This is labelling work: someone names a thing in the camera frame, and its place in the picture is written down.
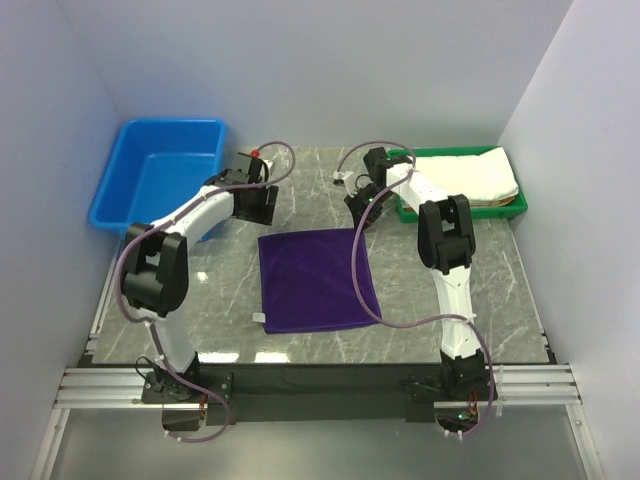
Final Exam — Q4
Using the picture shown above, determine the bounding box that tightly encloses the orange Doraemon towel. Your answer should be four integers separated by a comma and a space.
397, 196, 516, 212

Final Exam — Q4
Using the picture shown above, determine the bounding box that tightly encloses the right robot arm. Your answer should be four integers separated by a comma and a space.
345, 147, 490, 399

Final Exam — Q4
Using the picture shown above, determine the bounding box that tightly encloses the purple towel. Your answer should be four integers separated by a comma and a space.
258, 228, 381, 335

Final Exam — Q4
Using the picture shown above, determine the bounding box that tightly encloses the blue plastic bin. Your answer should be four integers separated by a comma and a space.
89, 117, 227, 238

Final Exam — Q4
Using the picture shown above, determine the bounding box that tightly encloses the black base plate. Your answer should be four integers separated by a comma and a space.
140, 363, 499, 432

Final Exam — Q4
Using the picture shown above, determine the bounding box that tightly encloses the aluminium mounting rail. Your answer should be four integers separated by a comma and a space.
54, 364, 582, 410

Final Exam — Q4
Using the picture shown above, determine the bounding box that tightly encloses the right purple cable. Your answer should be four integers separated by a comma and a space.
333, 140, 499, 441

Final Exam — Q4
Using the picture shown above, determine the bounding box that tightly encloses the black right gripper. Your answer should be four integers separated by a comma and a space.
344, 186, 393, 236

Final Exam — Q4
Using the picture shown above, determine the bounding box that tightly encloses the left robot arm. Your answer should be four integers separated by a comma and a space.
117, 150, 279, 402

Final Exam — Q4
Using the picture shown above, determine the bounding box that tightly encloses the white towel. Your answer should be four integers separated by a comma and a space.
416, 147, 520, 201

